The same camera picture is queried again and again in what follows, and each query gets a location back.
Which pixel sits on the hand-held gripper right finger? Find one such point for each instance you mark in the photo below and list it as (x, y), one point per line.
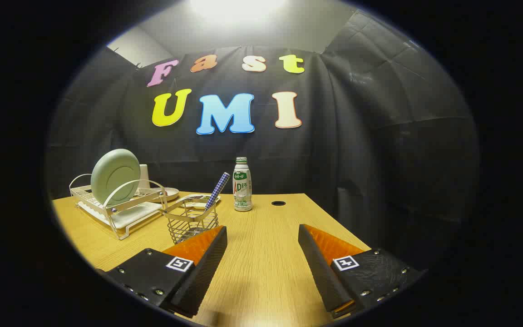
(318, 268)

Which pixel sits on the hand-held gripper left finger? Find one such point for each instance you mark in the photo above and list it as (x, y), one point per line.
(207, 268)

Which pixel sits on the pale green plate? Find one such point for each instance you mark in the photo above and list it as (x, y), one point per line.
(114, 177)

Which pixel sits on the round beige plate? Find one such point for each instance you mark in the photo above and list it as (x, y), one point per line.
(171, 194)

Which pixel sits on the white green label bottle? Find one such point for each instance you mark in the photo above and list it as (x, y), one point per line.
(242, 188)

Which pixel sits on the white toaster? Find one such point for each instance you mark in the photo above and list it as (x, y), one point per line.
(144, 177)

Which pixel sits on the black backdrop cloth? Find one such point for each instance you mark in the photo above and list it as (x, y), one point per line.
(357, 136)

